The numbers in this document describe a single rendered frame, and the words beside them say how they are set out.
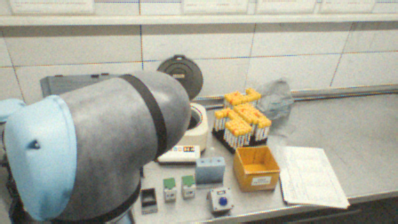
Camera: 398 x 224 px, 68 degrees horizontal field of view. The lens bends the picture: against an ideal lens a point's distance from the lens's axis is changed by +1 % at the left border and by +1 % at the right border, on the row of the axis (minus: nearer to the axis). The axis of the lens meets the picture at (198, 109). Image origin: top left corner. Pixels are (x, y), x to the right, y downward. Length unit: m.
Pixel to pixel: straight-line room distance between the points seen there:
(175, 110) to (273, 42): 1.19
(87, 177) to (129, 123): 0.07
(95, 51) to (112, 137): 1.05
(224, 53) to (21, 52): 0.86
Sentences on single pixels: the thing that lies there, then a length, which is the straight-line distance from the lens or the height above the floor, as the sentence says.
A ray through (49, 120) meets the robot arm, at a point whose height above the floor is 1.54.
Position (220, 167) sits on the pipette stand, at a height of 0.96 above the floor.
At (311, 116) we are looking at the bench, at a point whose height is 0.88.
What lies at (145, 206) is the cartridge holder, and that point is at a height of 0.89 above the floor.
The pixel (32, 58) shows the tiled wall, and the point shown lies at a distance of 1.40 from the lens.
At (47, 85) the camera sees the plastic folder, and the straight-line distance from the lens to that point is 1.44.
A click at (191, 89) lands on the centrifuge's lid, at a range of 1.38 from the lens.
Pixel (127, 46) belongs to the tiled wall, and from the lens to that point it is 1.34.
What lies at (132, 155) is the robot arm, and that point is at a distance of 0.33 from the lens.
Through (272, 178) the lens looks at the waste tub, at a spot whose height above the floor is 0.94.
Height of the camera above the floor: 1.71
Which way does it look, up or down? 34 degrees down
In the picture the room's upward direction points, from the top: 4 degrees clockwise
